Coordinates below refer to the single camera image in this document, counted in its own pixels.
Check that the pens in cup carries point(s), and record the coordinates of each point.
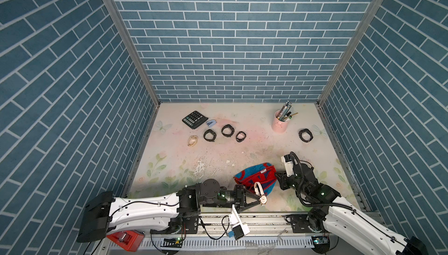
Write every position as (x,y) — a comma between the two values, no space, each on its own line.
(286,113)

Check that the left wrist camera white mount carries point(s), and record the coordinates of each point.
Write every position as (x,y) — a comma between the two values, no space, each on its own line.
(238,228)

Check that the black desktop calculator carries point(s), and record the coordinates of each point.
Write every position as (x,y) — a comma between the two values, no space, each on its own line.
(194,120)

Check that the light blue stapler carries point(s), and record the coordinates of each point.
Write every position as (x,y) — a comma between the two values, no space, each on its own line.
(211,123)

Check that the red box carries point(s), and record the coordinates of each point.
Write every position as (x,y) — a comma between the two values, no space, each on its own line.
(127,240)

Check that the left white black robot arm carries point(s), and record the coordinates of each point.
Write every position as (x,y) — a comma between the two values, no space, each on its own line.
(106,214)

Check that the pink pen holder cup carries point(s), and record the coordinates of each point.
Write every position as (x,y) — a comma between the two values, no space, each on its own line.
(279,126)

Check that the red blue towel cloth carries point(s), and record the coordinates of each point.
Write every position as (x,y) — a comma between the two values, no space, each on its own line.
(263,173)

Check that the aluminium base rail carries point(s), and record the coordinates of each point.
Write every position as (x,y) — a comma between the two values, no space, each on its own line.
(267,231)

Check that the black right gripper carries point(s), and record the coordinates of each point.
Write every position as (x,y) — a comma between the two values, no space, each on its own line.
(282,181)

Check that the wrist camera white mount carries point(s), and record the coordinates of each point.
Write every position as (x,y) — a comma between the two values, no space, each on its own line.
(289,163)
(238,228)

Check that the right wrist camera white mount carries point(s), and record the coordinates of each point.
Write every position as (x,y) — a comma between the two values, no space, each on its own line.
(289,163)

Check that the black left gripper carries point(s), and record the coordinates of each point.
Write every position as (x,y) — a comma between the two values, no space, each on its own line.
(240,195)

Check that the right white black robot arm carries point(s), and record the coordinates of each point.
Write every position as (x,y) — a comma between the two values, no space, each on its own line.
(331,212)

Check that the gold watch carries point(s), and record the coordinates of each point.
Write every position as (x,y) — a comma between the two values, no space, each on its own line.
(192,141)
(259,191)

